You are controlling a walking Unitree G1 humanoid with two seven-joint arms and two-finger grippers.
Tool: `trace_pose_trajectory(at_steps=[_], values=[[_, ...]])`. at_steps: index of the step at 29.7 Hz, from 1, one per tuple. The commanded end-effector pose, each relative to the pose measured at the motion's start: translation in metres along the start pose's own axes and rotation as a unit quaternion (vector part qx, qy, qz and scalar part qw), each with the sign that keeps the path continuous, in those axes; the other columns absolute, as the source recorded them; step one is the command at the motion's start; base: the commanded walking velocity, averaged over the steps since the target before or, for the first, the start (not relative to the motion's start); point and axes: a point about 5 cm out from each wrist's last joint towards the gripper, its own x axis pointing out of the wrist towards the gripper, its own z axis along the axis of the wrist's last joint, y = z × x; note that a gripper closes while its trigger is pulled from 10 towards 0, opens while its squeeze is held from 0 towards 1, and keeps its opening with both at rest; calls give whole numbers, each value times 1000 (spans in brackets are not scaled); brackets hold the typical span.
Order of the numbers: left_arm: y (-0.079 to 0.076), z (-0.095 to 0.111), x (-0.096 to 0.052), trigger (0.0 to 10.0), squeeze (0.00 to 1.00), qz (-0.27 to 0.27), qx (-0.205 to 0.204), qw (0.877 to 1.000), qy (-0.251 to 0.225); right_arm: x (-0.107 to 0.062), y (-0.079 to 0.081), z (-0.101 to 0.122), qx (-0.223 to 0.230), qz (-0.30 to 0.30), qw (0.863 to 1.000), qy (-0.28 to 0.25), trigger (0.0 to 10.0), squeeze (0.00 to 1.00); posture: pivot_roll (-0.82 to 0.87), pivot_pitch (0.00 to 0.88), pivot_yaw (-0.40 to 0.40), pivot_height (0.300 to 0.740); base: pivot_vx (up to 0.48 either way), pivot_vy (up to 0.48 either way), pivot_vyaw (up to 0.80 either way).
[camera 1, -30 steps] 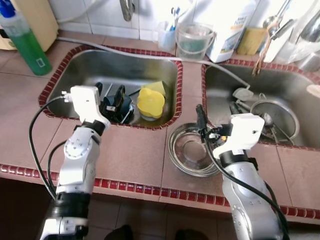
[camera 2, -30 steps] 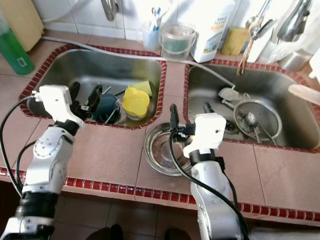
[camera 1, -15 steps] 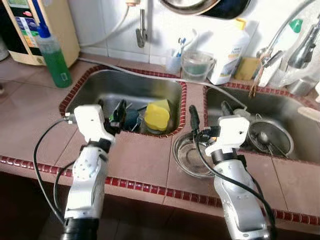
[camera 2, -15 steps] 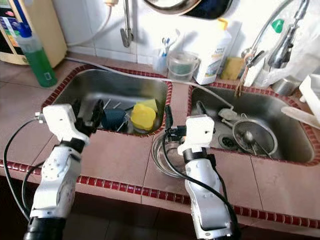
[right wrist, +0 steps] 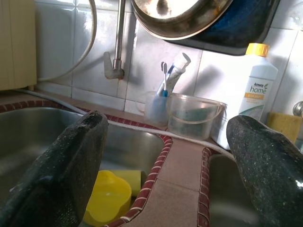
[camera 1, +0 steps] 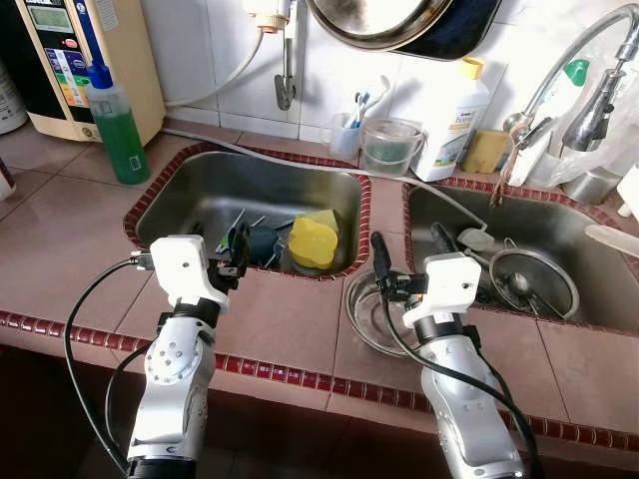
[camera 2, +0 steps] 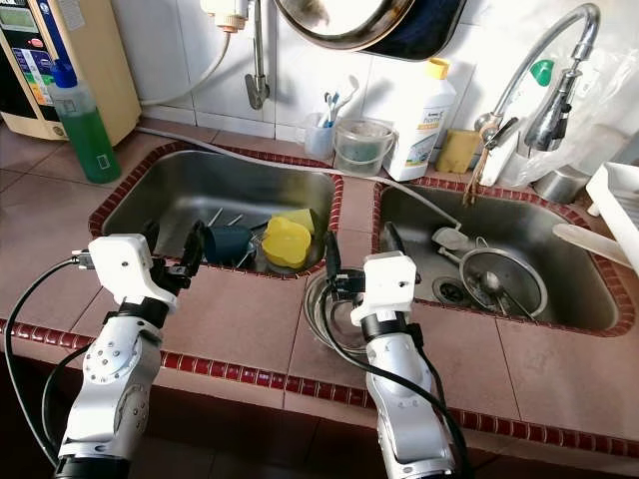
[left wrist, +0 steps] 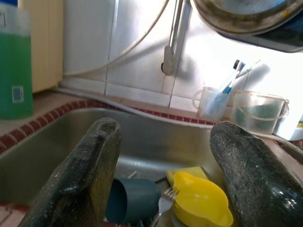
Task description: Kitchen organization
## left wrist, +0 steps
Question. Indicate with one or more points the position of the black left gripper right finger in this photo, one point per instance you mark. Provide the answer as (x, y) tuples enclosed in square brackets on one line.
[(260, 184)]

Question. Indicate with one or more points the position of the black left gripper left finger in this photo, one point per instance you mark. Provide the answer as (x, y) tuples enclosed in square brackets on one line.
[(78, 179)]

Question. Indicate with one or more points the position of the yellow plastic cup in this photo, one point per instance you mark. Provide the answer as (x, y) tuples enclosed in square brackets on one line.
[(203, 201)]

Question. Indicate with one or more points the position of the teal ceramic mug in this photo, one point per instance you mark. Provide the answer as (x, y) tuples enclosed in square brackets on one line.
[(139, 196)]

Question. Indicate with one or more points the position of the clear plastic pail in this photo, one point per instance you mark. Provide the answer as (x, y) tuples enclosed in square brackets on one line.
[(258, 113)]

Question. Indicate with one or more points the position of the clear toothbrush cup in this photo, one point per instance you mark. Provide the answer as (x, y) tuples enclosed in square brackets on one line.
[(208, 106)]

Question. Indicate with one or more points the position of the green dish soap bottle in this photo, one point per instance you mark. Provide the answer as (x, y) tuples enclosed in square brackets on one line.
[(16, 71)]

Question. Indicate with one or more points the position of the beige water purifier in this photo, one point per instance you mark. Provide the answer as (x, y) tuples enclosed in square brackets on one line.
[(45, 47)]

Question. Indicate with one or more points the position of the hanging steel pan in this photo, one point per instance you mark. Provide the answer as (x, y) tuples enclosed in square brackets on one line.
[(241, 16)]

